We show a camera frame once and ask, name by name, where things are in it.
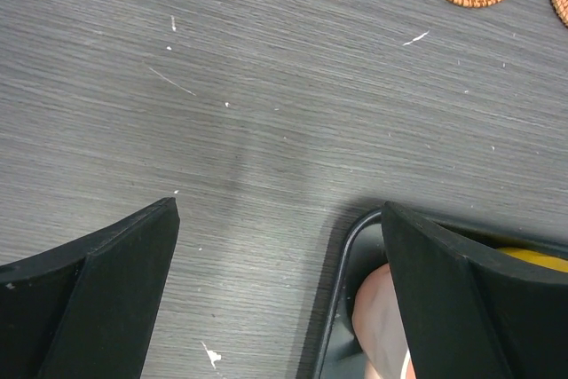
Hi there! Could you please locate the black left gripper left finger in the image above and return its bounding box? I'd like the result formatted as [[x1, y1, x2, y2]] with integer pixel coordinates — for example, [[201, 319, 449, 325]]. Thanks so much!
[[1, 197, 180, 378]]

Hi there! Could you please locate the yellow ceramic mug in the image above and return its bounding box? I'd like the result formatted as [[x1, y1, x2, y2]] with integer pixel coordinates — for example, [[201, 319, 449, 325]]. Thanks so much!
[[498, 247, 568, 272]]

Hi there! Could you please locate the black plastic tray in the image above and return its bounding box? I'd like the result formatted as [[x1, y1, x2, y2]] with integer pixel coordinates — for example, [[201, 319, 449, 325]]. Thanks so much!
[[312, 205, 567, 378]]

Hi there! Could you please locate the pink ceramic mug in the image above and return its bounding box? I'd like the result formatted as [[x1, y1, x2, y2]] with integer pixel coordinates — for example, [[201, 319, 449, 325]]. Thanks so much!
[[351, 264, 416, 379]]

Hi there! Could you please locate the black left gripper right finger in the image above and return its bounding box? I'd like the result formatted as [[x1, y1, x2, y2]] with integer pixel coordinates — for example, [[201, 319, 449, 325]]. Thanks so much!
[[382, 202, 567, 378]]

